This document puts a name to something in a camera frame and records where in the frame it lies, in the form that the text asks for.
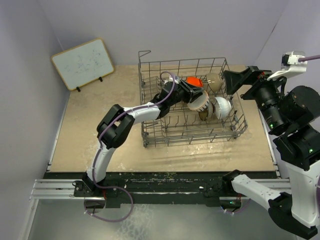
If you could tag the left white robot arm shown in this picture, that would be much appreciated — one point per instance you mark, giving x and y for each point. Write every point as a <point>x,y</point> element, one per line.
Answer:
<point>114,128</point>

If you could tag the small whiteboard with wood frame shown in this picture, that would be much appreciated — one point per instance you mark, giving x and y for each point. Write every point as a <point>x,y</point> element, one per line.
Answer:
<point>83,64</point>

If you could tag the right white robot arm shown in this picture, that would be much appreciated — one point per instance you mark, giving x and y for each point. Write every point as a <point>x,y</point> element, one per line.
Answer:
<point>288,116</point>

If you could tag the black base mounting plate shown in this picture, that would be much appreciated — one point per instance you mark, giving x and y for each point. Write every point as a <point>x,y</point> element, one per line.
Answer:
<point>160,188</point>

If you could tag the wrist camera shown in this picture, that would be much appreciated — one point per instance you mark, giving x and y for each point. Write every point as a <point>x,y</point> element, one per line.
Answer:
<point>176,79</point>
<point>290,66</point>

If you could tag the white ceramic bowl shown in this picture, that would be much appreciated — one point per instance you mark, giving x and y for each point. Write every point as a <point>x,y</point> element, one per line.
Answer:
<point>222,107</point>

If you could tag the orange bowl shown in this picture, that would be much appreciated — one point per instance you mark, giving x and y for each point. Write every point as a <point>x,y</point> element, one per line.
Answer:
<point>197,82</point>

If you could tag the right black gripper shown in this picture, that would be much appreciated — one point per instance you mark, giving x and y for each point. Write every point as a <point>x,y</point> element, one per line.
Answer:
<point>233,79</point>

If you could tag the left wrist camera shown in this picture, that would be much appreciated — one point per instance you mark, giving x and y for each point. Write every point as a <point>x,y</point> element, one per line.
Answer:
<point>176,79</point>

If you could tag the beige white bowl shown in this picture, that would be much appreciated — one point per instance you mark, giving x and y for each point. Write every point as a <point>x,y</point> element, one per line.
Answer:
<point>200,104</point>

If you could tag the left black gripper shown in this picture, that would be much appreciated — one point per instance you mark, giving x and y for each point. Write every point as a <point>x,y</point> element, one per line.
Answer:
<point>190,92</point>

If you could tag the brown rimmed cream bowl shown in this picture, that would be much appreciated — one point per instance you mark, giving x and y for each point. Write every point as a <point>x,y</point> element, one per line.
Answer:
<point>207,113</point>

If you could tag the black glossy bowl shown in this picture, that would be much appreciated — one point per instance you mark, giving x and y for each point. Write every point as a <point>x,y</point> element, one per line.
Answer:
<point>214,81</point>

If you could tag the grey wire dish rack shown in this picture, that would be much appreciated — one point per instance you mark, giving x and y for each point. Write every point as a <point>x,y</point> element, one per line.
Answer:
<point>182,125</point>

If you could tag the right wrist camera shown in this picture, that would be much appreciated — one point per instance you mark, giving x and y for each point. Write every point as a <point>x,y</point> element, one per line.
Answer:
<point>290,66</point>

